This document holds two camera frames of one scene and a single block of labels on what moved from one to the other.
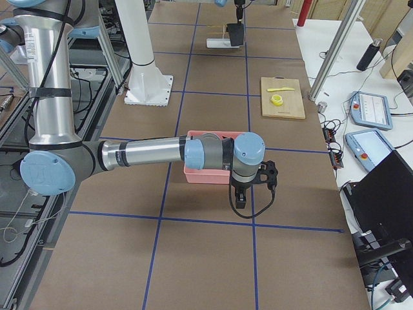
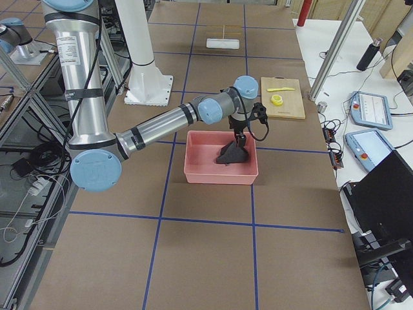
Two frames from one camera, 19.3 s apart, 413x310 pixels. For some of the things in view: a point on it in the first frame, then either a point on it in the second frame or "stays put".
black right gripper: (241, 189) → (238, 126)
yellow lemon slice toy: (277, 99) stays put
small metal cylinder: (322, 106) stays put
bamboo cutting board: (282, 97) stays put
